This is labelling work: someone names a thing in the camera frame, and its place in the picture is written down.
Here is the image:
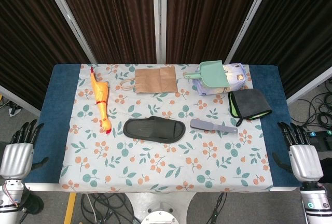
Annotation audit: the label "brown paper bag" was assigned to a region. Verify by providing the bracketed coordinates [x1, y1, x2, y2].
[119, 66, 179, 94]

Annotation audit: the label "black slipper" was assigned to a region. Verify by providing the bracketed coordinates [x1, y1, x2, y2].
[123, 116, 187, 144]

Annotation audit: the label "yellow rubber chicken toy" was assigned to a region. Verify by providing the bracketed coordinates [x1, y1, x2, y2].
[90, 66, 112, 134]

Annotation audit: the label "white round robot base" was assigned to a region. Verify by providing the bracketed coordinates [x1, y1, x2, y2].
[142, 209, 179, 224]

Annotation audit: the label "yellow floor tape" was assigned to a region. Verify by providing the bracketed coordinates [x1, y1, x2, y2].
[64, 192, 77, 223]

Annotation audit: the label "grey brush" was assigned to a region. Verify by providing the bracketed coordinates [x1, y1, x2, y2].
[189, 119, 239, 134]

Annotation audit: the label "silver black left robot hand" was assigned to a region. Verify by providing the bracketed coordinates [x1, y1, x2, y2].
[0, 120, 49, 178]

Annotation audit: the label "green plastic dustpan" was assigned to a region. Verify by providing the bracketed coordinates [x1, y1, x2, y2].
[183, 59, 231, 89]

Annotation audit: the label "black floor cable bundle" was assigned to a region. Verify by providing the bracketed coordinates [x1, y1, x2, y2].
[293, 77, 332, 131]

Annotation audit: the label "dark brown partition panel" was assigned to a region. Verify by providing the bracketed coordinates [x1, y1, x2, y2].
[0, 0, 98, 117]
[158, 0, 275, 65]
[224, 0, 332, 104]
[41, 0, 163, 65]

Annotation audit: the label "purple tissue pack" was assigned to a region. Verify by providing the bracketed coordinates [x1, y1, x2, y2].
[192, 63, 247, 96]

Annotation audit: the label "gray cloth with green trim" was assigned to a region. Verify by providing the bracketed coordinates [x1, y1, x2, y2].
[227, 88, 273, 128]

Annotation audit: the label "black cables under table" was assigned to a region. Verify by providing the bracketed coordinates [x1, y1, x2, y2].
[80, 192, 142, 224]

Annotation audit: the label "floral tablecloth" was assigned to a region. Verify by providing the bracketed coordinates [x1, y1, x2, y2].
[59, 63, 274, 193]

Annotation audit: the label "blue table cover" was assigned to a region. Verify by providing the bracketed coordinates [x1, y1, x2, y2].
[24, 64, 307, 185]

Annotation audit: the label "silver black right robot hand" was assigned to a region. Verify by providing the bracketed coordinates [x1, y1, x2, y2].
[272, 121, 324, 183]

